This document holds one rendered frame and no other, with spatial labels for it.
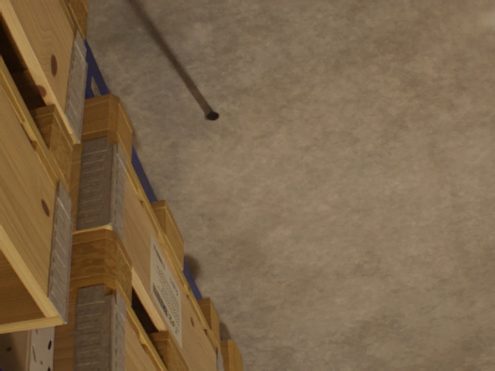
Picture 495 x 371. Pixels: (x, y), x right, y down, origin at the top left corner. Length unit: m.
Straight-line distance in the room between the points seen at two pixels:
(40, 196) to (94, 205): 0.40
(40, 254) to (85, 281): 0.35
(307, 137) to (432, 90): 0.33
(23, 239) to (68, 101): 0.35
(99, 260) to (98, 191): 0.15
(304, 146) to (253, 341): 0.86
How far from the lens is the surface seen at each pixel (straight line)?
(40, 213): 1.39
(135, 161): 2.28
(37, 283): 1.33
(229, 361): 2.61
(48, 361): 1.53
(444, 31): 2.32
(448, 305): 3.14
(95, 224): 1.77
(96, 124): 1.94
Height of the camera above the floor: 1.75
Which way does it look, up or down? 42 degrees down
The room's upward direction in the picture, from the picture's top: 176 degrees clockwise
